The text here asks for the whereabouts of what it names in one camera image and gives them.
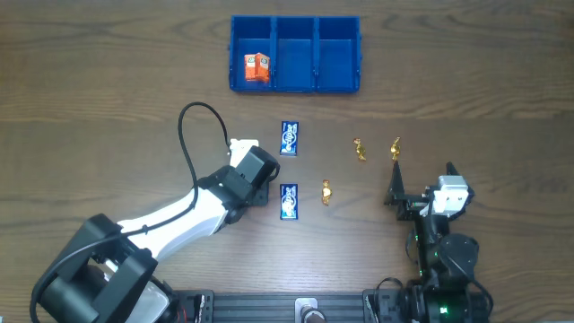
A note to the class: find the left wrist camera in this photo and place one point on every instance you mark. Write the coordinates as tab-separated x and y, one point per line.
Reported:
240	150

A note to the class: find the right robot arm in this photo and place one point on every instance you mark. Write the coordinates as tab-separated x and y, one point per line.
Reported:
457	253

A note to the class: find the orange candy box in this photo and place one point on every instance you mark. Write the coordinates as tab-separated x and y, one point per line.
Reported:
249	69
263	67

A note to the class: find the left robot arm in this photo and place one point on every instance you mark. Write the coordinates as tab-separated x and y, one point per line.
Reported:
188	224

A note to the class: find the blue candy pack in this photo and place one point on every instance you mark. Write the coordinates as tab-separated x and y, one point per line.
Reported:
289	138
289	202

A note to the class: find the mounting rail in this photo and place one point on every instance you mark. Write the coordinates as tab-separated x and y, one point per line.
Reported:
251	307

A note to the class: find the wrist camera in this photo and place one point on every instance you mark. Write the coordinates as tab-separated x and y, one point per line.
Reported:
240	150
450	193

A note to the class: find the gold wrapped candy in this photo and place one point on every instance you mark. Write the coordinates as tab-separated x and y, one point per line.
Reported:
326	193
395	149
359	150

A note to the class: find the blue tray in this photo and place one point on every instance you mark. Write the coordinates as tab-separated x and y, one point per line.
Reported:
293	67

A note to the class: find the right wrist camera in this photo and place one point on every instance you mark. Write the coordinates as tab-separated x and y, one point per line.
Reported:
450	193

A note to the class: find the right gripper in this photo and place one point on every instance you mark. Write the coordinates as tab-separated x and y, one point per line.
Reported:
409	206

